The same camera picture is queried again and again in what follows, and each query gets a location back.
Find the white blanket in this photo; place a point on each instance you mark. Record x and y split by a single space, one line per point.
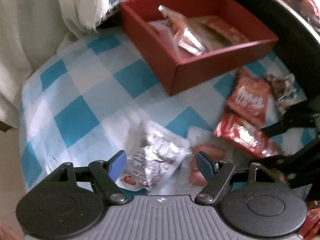
30 30

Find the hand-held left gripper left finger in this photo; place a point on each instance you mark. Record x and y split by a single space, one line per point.
117 165

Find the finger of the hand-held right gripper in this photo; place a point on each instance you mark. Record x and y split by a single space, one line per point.
275 161
300 116

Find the brown clear snack packet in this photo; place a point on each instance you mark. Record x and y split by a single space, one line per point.
185 35

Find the dark grey coffee table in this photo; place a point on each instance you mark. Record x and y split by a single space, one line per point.
287 45

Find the dark brown snack packet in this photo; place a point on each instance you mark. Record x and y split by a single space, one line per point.
282 87

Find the red cardboard box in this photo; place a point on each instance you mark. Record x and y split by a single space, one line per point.
212 70

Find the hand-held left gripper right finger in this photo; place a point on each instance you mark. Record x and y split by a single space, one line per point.
203 163

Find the red orange snack packet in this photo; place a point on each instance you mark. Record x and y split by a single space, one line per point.
225 31

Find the pink sausage snack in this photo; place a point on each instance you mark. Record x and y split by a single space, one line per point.
207 150

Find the blue white checkered cloth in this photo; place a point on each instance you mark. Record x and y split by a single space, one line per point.
87 92

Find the red snack packet white script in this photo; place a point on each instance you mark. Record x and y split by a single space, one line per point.
247 97

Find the long red snack packet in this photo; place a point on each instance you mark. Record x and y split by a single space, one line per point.
245 135

